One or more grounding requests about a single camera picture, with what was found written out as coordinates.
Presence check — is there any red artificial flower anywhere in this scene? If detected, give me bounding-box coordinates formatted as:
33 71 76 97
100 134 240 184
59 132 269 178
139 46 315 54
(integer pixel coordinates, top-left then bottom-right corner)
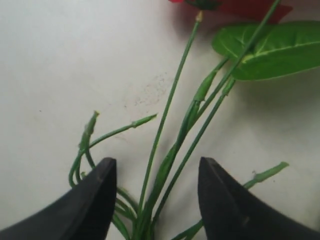
68 0 320 240

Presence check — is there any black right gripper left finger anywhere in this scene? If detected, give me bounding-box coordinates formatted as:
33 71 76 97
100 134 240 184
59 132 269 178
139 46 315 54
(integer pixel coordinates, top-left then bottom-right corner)
0 157 117 240

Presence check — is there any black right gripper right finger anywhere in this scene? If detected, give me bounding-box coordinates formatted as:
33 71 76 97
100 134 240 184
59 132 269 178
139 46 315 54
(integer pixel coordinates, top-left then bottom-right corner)
198 157 320 240

